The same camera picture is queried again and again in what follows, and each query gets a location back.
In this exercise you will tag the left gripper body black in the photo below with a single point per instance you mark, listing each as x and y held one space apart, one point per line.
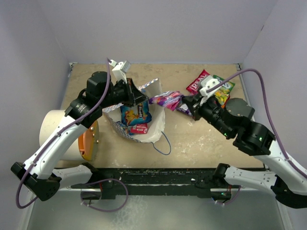
122 94

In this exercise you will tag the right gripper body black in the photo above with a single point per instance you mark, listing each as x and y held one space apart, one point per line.
209 111

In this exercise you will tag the purple white snack packet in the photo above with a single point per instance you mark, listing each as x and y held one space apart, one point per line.
183 108

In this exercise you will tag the pink cookie snack packet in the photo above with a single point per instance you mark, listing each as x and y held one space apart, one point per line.
200 81

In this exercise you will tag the green yellow candy packet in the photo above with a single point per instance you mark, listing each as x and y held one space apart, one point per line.
223 94

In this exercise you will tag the purple pink candy packet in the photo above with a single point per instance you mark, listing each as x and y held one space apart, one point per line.
169 99

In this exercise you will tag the blue checkered paper bag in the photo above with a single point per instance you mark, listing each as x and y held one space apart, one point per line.
155 127

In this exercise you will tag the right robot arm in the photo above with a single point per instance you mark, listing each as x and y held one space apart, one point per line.
234 121

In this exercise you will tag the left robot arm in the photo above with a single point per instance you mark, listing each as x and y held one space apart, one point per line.
38 172

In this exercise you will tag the blue snack packet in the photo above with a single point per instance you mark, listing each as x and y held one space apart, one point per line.
138 114

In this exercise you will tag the red pink snack packet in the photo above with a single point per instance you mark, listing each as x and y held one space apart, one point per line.
139 129

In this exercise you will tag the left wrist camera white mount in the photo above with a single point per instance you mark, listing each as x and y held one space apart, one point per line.
120 69

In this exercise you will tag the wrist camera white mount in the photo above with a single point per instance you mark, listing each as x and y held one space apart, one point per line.
213 85
120 69

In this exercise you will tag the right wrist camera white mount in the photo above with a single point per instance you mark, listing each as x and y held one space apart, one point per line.
213 85

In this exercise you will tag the aluminium table frame rail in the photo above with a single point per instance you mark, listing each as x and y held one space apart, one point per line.
71 64

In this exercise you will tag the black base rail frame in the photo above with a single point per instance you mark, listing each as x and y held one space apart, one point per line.
197 182

